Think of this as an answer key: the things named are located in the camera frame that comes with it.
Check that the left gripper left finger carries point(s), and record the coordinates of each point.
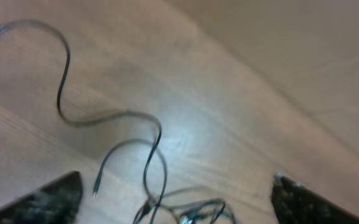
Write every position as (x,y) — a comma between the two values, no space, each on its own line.
(57,202)

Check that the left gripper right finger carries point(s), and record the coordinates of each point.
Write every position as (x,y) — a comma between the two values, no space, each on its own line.
(295,204)

